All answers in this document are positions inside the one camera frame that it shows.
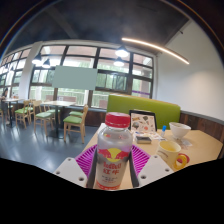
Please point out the black-framed tablet with stickers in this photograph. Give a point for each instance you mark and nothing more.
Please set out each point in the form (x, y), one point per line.
(143, 121)

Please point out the white ceramic bowl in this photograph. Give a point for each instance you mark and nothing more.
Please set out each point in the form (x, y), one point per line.
(179, 130)

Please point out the blue-capped white tube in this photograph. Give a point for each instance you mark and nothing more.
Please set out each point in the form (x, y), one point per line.
(163, 130)

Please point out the small dark flat box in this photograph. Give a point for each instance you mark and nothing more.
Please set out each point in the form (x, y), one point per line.
(143, 139)

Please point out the person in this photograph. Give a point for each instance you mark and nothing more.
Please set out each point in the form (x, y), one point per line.
(4, 93)

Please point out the white printed paper sheets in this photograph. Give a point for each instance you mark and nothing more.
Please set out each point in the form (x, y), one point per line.
(155, 135)

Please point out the long curved ceiling light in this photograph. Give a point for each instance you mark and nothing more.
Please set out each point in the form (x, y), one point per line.
(156, 48)

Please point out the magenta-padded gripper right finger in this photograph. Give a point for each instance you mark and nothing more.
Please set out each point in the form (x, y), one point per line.
(153, 170)

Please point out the group of green-seated wooden chairs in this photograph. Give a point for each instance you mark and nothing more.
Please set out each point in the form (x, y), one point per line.
(73, 120)

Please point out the square wooden pedestal table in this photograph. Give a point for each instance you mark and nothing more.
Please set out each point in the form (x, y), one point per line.
(58, 103)
(11, 99)

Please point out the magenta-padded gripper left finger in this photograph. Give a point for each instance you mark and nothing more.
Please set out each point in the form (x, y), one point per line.
(70, 171)

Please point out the red-capped clear drink bottle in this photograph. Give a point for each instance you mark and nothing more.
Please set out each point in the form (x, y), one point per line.
(113, 156)

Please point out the green upholstered bench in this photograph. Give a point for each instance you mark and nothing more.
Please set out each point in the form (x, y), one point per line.
(120, 103)

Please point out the group of black pendant lamps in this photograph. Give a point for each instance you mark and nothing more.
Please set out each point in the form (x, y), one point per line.
(121, 52)

